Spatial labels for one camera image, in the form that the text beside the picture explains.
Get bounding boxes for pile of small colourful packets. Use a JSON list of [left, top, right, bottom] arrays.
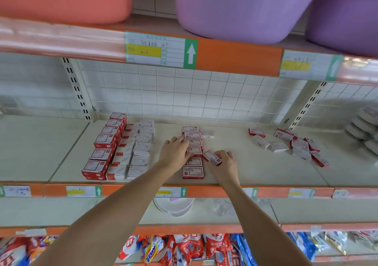
[[0, 233, 234, 266]]

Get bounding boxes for pile of red white boxes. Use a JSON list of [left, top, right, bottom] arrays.
[[248, 127, 331, 168]]

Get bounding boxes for white handwritten label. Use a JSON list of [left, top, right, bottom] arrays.
[[331, 188, 351, 199]]

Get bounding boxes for white perforated shelf upright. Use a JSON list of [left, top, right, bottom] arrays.
[[289, 81, 327, 131], [61, 57, 96, 122]]

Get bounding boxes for large label with green arrow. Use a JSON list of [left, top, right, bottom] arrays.
[[124, 31, 200, 70], [278, 49, 345, 82]]

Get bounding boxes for person's right forearm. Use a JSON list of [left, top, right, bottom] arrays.
[[223, 180, 314, 266]]

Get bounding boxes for orange plastic basin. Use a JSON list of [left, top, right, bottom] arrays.
[[0, 0, 136, 26]]

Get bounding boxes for person's right hand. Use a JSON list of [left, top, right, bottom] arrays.
[[208, 151, 241, 188]]

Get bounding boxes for white shelf with orange edges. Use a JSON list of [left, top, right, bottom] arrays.
[[0, 12, 378, 266]]

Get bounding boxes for purple plastic basin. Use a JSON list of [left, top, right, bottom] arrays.
[[172, 0, 332, 45], [305, 0, 378, 58]]

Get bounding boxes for stacks of wrapped containers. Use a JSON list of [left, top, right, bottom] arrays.
[[345, 102, 378, 157]]

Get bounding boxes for person's left forearm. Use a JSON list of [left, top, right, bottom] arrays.
[[32, 167, 178, 266]]

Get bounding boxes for person's left hand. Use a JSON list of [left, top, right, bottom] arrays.
[[156, 136, 195, 176]]

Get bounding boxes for small price label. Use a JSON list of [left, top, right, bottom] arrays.
[[65, 185, 103, 198], [0, 185, 32, 198], [154, 186, 189, 199], [242, 187, 259, 199], [287, 187, 317, 199]]

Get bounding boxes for cluster of clear glasses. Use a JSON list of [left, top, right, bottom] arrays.
[[209, 198, 237, 217]]

